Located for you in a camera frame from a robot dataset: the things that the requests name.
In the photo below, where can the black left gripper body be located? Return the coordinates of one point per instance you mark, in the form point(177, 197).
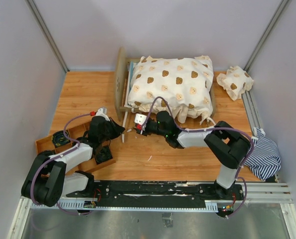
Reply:
point(103, 137)

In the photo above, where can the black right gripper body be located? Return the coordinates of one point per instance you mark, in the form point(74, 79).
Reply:
point(152, 127)

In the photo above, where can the large bear print cushion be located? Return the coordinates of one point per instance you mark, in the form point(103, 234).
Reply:
point(170, 87)

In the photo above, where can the wooden pet bed frame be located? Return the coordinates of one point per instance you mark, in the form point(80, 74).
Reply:
point(119, 79)

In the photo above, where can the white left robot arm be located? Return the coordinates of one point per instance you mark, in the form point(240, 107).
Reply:
point(47, 180)

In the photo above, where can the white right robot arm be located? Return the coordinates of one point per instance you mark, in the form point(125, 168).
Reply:
point(230, 146)

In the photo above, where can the black item in tray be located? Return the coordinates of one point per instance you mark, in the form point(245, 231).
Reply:
point(103, 155)

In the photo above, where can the wooden divided tray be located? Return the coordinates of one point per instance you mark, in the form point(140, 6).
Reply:
point(82, 159)

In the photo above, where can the blue striped mattress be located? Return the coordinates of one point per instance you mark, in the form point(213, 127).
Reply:
point(131, 67)

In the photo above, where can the small bear print pillow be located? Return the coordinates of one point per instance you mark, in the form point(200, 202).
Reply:
point(235, 82)

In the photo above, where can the blue striped cloth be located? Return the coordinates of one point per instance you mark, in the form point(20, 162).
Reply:
point(265, 160)

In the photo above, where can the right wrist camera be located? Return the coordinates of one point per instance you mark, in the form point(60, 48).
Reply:
point(140, 121)

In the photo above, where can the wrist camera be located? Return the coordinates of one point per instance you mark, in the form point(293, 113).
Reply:
point(140, 121)
point(102, 112)

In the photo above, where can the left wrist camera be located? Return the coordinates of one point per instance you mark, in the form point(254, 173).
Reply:
point(102, 112)

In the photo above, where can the white slotted cable duct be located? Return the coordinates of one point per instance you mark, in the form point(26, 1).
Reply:
point(138, 203)

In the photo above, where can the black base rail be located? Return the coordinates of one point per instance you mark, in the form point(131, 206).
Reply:
point(204, 191)

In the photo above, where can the aluminium side rail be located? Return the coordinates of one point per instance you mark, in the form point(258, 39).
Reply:
point(251, 110)

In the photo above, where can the right aluminium frame post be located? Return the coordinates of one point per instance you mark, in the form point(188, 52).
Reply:
point(277, 15)

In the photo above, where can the aluminium frame post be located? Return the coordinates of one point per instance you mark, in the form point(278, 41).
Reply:
point(45, 31)
point(277, 15)

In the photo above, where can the left aluminium frame post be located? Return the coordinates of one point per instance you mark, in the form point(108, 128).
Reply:
point(45, 31)

